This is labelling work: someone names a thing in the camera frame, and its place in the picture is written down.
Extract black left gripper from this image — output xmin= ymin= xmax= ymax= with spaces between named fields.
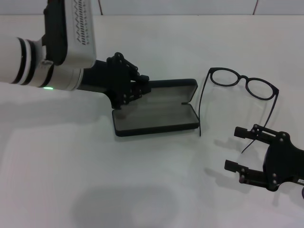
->
xmin=77 ymin=52 xmax=152 ymax=111

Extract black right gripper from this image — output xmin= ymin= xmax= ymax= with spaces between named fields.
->
xmin=224 ymin=123 xmax=304 ymax=192

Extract black glasses case grey lining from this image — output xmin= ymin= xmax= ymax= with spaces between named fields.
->
xmin=111 ymin=78 xmax=200 ymax=138

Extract black round-lens glasses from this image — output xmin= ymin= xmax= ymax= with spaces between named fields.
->
xmin=199 ymin=67 xmax=280 ymax=154

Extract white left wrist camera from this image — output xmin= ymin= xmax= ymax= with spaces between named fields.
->
xmin=42 ymin=0 xmax=97 ymax=68

